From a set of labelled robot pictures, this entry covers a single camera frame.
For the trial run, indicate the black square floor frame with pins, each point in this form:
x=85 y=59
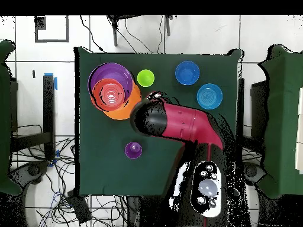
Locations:
x=40 y=22

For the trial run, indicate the purple bowl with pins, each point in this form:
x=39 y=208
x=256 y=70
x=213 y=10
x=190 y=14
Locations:
x=113 y=71

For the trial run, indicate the green cup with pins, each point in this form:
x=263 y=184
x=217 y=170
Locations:
x=145 y=78

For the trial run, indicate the black table frame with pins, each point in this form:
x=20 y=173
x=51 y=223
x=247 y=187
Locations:
x=48 y=113

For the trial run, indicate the dark green tablecloth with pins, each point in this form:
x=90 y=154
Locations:
x=106 y=177

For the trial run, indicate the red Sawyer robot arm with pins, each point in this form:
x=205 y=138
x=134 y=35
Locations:
x=184 y=123

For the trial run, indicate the black tripod stand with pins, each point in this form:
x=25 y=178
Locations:
x=115 y=35

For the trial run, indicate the black chair base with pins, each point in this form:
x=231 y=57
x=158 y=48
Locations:
x=32 y=170
x=253 y=172

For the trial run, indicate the black power strip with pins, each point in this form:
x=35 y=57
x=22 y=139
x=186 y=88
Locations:
x=79 y=208

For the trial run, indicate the small orange bowl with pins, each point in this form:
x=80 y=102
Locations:
x=109 y=94

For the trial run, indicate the blue tape strip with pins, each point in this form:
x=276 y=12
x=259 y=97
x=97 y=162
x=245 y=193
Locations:
x=55 y=83

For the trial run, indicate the purple cup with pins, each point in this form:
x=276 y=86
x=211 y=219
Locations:
x=133 y=150

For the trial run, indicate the flat-bottomed light blue bowl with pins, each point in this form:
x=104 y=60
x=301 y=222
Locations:
x=209 y=96

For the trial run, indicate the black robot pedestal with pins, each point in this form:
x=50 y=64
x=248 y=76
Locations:
x=151 y=212

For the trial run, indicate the large yellow-orange bowl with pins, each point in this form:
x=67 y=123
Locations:
x=132 y=108

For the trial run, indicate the dark blue bowl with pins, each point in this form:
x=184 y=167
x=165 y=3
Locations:
x=187 y=72

